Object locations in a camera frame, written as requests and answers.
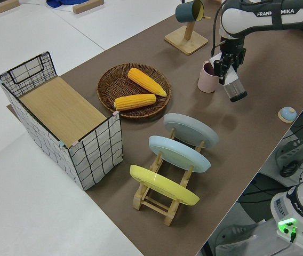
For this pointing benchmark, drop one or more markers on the round wicker basket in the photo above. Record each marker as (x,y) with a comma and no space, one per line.
(108,88)

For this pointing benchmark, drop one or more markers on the white robot base green light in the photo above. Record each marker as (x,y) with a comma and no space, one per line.
(282,213)

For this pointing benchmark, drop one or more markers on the wooden mug tree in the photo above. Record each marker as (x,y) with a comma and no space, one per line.
(191,42)

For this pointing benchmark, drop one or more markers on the pink mug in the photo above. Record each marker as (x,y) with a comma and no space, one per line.
(206,82)

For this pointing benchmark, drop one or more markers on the yellow corn cob blunt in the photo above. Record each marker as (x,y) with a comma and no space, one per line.
(134,102)

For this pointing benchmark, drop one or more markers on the wooden plate rack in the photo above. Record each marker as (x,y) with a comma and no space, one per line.
(154,206)

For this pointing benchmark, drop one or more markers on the blue cloth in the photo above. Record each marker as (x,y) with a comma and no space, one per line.
(60,3)

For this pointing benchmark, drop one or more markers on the light blue plate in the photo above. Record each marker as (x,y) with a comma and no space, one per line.
(178,154)

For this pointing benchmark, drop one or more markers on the wooden board lid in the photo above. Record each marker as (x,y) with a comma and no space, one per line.
(60,109)

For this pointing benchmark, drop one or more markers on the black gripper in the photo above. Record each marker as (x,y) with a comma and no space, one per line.
(231,49)

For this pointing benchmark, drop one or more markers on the blue service bell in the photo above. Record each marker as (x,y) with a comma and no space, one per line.
(287,114)

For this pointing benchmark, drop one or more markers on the yellow corn cob pointed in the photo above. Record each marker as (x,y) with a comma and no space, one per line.
(146,81)

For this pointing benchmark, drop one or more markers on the grey plate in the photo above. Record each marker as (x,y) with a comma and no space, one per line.
(191,129)

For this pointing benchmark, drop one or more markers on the yellow plate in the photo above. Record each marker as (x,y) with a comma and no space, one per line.
(162,186)

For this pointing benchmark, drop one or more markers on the grey white stand foot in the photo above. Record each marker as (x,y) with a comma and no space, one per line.
(234,234)

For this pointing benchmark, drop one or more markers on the dark teal mug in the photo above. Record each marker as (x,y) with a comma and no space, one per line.
(184,12)

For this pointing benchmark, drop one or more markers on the glass water bottle white cap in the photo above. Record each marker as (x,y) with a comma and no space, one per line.
(234,90)

